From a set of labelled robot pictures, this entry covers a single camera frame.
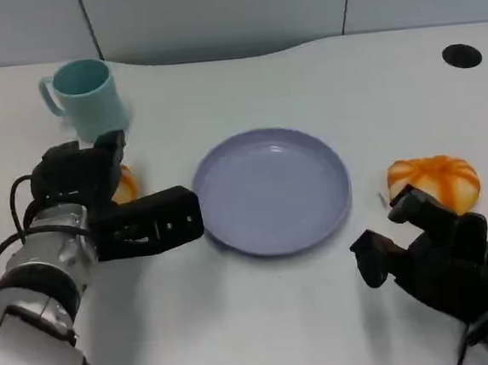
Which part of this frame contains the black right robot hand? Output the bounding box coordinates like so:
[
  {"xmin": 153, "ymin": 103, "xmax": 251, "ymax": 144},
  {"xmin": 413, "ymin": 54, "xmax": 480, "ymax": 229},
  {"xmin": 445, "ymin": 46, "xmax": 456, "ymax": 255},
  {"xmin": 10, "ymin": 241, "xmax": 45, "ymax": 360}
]
[{"xmin": 345, "ymin": 180, "xmax": 488, "ymax": 334}]

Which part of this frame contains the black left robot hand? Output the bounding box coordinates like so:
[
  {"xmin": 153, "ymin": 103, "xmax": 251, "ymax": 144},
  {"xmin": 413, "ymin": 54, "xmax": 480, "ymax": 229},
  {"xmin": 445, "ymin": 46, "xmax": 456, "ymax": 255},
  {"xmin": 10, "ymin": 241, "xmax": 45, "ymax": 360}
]
[{"xmin": 26, "ymin": 128, "xmax": 134, "ymax": 230}]

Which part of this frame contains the orange and white bread roll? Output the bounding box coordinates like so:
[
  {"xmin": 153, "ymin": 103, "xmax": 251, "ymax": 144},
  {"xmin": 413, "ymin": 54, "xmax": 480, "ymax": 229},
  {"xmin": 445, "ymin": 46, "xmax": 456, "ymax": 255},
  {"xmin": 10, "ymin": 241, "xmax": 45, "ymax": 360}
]
[
  {"xmin": 385, "ymin": 151, "xmax": 485, "ymax": 223},
  {"xmin": 108, "ymin": 163, "xmax": 141, "ymax": 206}
]

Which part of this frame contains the pale green mug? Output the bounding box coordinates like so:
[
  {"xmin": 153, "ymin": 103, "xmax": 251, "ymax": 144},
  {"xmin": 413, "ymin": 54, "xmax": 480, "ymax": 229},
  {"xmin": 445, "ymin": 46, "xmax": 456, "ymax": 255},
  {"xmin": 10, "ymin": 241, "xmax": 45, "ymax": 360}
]
[{"xmin": 36, "ymin": 54, "xmax": 132, "ymax": 148}]

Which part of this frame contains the lilac plate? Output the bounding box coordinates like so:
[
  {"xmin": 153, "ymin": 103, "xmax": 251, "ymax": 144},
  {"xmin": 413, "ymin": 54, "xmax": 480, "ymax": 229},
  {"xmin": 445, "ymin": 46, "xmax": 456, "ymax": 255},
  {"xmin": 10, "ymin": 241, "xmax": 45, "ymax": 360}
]
[{"xmin": 187, "ymin": 122, "xmax": 358, "ymax": 263}]

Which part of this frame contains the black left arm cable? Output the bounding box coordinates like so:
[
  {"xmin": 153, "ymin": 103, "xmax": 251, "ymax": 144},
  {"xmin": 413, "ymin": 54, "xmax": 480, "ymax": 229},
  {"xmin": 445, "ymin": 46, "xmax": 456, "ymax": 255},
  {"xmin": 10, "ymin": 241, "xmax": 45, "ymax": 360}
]
[
  {"xmin": 0, "ymin": 222, "xmax": 96, "ymax": 295},
  {"xmin": 8, "ymin": 174, "xmax": 40, "ymax": 234}
]

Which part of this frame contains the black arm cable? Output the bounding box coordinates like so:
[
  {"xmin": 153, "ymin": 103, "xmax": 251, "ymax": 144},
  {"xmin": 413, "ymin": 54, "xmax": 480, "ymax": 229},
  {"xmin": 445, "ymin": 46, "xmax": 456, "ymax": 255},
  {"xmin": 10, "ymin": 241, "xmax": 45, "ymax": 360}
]
[
  {"xmin": 453, "ymin": 333, "xmax": 473, "ymax": 365},
  {"xmin": 8, "ymin": 174, "xmax": 40, "ymax": 234},
  {"xmin": 0, "ymin": 222, "xmax": 96, "ymax": 295}
]

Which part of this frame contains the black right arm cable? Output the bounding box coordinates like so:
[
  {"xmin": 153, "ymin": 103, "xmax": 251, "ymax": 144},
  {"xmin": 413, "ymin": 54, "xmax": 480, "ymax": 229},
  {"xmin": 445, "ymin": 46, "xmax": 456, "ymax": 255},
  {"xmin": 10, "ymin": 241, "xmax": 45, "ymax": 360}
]
[{"xmin": 453, "ymin": 333, "xmax": 473, "ymax": 365}]

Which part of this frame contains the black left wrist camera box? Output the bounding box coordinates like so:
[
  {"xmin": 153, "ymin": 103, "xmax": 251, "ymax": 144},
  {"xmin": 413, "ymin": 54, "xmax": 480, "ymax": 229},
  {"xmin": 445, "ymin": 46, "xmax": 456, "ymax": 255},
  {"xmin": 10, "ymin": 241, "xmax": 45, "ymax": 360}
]
[{"xmin": 85, "ymin": 183, "xmax": 207, "ymax": 263}]

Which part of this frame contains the black table cable hole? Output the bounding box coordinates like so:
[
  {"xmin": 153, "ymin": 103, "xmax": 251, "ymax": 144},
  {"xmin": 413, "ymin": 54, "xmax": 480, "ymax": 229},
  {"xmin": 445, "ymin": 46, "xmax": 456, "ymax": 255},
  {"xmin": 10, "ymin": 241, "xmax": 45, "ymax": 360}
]
[{"xmin": 440, "ymin": 42, "xmax": 485, "ymax": 72}]

